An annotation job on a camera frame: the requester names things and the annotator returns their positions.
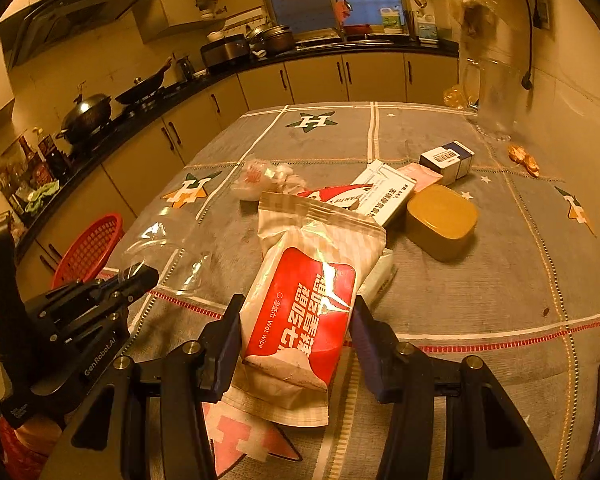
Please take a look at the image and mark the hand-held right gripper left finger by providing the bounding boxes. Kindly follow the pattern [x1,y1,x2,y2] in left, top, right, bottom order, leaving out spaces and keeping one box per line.
[40,294,246,480]

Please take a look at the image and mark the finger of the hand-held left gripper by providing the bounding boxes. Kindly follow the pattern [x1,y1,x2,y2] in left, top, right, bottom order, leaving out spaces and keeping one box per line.
[24,272,131,321]
[50,264,159,346]

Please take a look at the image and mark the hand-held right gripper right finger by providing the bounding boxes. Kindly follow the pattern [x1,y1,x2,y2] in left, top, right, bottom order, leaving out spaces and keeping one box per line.
[349,295,556,480]

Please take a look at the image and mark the clear plastic bag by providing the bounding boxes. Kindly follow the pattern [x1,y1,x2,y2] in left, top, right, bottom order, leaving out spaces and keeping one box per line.
[120,210,213,298]

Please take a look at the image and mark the red plastic basket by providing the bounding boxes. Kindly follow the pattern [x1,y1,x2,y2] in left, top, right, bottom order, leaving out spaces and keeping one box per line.
[50,213,126,291]

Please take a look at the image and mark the red white wet wipe packet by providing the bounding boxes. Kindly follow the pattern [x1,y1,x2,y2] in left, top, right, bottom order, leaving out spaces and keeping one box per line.
[228,191,387,428]

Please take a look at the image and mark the red snack bag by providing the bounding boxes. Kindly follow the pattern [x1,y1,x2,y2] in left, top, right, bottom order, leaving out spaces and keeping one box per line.
[297,183,376,211]

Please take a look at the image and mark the white medicine box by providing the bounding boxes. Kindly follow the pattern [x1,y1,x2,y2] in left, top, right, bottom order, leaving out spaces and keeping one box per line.
[350,160,433,228]

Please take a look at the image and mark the white tissue packet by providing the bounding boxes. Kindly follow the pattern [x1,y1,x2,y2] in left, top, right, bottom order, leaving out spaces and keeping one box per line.
[360,250,398,301]

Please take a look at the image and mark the green cloth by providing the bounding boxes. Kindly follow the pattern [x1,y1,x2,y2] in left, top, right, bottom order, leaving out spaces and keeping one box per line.
[25,180,61,211]

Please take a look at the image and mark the grey star printed tablecloth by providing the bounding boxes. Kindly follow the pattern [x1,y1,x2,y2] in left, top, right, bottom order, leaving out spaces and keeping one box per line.
[40,101,600,480]

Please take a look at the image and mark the row of condiment bottles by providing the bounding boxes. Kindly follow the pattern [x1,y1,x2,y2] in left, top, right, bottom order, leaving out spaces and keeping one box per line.
[0,130,73,196]

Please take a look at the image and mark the yellow lidded box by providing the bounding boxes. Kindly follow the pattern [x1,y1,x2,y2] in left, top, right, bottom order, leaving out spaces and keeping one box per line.
[405,184,479,262]

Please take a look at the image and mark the crumpled white plastic wrapper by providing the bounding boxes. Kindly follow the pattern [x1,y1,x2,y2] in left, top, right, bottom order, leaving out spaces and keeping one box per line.
[230,159,308,202]

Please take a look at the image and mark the black kitchen countertop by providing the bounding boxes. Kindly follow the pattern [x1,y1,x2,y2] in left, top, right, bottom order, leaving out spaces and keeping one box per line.
[10,40,460,261]

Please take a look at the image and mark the lidded steel wok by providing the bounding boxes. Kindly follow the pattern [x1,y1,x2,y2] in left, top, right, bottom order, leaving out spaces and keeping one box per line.
[55,92,115,146]

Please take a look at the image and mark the pink packet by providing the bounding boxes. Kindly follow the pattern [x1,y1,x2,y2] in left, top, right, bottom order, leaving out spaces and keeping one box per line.
[397,161,443,193]

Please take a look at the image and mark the black frying pan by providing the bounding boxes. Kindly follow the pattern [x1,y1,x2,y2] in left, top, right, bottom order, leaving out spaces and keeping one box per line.
[115,57,173,106]

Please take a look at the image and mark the small white barcode box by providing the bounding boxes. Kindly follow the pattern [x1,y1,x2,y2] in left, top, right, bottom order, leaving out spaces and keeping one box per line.
[419,141,476,186]

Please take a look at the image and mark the orange candy wrapper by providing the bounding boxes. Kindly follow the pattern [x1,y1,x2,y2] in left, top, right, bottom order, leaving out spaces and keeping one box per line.
[509,143,541,177]

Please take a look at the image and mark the beige base cabinets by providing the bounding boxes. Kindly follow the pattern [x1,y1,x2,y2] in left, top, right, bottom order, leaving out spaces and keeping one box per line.
[15,52,460,291]

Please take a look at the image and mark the orange plastic bag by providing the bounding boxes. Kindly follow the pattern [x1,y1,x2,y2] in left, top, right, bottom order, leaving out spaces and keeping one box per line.
[442,85,481,111]

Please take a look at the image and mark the range hood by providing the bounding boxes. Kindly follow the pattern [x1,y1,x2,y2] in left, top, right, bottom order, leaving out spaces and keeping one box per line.
[5,0,161,71]

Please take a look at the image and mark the dark cooking pot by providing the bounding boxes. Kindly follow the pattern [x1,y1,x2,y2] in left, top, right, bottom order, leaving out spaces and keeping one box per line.
[245,24,296,56]

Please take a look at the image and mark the green label detergent bottle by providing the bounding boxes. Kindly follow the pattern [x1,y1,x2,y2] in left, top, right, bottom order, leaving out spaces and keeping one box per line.
[380,5,403,31]

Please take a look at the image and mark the beige wall cabinets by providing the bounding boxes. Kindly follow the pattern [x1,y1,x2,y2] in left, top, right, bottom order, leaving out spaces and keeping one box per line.
[10,0,261,43]

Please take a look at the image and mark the black wall cable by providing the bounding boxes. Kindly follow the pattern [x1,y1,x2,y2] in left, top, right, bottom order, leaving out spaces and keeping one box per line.
[517,0,536,92]

